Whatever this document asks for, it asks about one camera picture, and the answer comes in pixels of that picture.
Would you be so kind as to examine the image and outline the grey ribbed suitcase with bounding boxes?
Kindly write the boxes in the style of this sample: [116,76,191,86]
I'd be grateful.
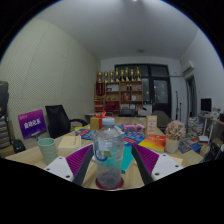
[0,114,13,149]

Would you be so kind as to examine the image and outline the yellow gift box red ribbon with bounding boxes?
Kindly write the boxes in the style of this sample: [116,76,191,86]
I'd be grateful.
[89,110,114,132]

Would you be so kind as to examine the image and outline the pink flowers in white pot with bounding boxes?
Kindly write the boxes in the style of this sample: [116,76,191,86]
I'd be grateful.
[164,120,187,154]

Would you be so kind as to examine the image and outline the dark suitcase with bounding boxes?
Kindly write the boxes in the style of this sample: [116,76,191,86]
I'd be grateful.
[0,80,10,118]

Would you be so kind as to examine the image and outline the grey upholstered chair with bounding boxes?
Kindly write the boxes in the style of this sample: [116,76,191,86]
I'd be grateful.
[152,110,173,129]

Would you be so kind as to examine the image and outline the clear plastic water bottle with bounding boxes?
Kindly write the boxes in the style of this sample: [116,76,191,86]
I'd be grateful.
[93,117,125,189]

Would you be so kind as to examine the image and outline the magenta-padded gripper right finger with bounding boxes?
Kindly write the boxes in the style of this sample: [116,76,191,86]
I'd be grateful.
[130,143,184,186]

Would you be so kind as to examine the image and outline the wooden shelf unit with trophies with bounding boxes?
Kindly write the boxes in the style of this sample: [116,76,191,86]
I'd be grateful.
[93,66,144,113]

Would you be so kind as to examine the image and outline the pale green cup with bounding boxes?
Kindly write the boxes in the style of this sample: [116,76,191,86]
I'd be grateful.
[37,137,59,165]

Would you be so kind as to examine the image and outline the white air conditioner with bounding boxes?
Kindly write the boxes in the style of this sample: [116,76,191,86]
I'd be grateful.
[180,59,195,77]

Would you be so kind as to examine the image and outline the black office chair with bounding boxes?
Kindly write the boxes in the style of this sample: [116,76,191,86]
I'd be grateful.
[44,104,89,139]

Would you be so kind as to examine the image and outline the flat round red coaster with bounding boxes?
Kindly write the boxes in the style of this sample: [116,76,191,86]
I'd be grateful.
[94,176,125,191]

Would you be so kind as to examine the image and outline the pale yellow notebook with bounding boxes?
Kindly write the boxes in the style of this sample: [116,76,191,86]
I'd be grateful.
[57,134,82,152]

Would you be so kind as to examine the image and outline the orange standing card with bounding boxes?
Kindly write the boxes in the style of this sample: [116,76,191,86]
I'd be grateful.
[145,115,158,136]

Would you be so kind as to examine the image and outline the purple sign board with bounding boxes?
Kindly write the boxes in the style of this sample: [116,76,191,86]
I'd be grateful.
[17,109,48,140]

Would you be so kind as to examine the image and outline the pink packet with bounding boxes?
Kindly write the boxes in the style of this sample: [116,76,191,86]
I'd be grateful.
[121,123,146,133]

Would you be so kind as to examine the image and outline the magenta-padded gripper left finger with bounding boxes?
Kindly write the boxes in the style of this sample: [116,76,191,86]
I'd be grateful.
[43,144,95,187]

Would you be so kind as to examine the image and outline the black framed glass door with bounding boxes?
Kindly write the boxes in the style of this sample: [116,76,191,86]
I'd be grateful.
[114,63,173,118]

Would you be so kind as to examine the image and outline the orange book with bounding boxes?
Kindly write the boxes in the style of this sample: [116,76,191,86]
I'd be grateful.
[138,134,167,153]

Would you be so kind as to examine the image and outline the black computer monitor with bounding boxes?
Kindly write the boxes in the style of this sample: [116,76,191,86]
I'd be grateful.
[200,97,213,113]

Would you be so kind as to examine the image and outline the stack of books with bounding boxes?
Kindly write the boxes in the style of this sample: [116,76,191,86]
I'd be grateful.
[188,116,204,136]

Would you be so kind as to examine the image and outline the blue book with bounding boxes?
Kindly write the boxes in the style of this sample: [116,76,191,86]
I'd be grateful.
[74,128,99,141]
[121,131,148,148]

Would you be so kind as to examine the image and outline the black bag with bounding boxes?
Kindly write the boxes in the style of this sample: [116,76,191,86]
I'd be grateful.
[11,139,27,154]

